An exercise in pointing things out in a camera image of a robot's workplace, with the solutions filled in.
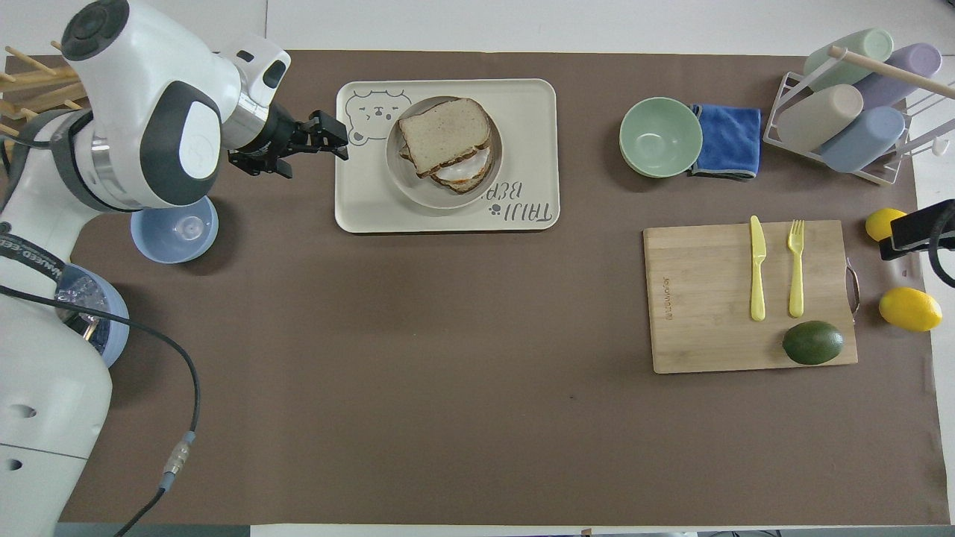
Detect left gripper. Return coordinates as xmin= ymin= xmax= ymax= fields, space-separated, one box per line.
xmin=228 ymin=103 xmax=349 ymax=178

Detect cream round plate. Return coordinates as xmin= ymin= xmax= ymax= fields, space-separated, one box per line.
xmin=386 ymin=95 xmax=504 ymax=210

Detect cream tray with bear print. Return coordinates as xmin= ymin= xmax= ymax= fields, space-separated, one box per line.
xmin=335 ymin=79 xmax=560 ymax=233

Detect toasted bread slice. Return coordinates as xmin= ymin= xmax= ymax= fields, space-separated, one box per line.
xmin=401 ymin=143 xmax=495 ymax=195
xmin=398 ymin=98 xmax=492 ymax=178

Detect white fried egg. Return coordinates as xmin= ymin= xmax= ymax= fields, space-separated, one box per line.
xmin=436 ymin=145 xmax=493 ymax=184

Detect light blue bowl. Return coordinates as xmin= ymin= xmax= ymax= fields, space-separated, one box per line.
xmin=130 ymin=195 xmax=220 ymax=265

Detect wooden drying rack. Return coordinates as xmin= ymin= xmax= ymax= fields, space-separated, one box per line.
xmin=0 ymin=40 xmax=87 ymax=139

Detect light green bowl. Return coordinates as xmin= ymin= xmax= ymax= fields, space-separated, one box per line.
xmin=619 ymin=98 xmax=704 ymax=179

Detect blue cloth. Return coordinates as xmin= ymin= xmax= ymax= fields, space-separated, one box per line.
xmin=687 ymin=104 xmax=763 ymax=181

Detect wooden cutting board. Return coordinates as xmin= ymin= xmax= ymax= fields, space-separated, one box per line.
xmin=642 ymin=219 xmax=862 ymax=375

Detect yellow plastic knife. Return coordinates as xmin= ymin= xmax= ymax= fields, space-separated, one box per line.
xmin=749 ymin=216 xmax=768 ymax=323

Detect beige cup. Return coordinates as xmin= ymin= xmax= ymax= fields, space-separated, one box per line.
xmin=777 ymin=84 xmax=865 ymax=154

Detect yellow plastic fork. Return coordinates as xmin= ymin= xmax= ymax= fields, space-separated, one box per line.
xmin=787 ymin=219 xmax=807 ymax=319

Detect green avocado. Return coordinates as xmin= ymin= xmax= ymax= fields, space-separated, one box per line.
xmin=782 ymin=320 xmax=845 ymax=366

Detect light blue cup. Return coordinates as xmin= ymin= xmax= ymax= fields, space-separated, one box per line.
xmin=818 ymin=105 xmax=907 ymax=174

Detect light green cup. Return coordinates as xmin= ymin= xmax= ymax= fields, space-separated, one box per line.
xmin=803 ymin=28 xmax=895 ymax=92

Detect yellow lemon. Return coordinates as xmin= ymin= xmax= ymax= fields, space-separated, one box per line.
xmin=865 ymin=207 xmax=908 ymax=242
xmin=878 ymin=286 xmax=944 ymax=333

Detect wooden rod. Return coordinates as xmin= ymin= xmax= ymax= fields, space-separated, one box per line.
xmin=828 ymin=45 xmax=955 ymax=102

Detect light purple cup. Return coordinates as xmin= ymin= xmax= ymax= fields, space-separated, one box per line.
xmin=852 ymin=43 xmax=943 ymax=111

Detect black clamp device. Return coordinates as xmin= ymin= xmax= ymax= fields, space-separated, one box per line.
xmin=878 ymin=199 xmax=955 ymax=263

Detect black cable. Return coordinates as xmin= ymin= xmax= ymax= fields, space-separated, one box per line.
xmin=927 ymin=222 xmax=955 ymax=289
xmin=0 ymin=284 xmax=202 ymax=537

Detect white wire cup rack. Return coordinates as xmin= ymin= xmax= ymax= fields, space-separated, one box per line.
xmin=762 ymin=48 xmax=955 ymax=186

